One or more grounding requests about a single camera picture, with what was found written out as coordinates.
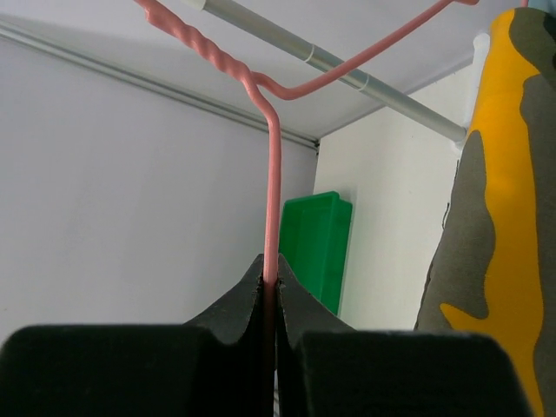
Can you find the white clothes rack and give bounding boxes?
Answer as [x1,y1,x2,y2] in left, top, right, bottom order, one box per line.
[187,1,467,145]

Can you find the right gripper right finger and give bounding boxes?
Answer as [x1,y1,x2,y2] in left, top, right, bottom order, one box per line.
[276,257,533,416]

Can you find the yellow camouflage trousers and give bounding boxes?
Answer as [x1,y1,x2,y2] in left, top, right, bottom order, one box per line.
[415,8,555,416]

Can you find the green plastic bin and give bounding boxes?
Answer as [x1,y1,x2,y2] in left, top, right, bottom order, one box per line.
[279,191,353,314]

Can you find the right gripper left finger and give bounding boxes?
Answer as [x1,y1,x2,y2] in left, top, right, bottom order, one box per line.
[1,258,274,416]

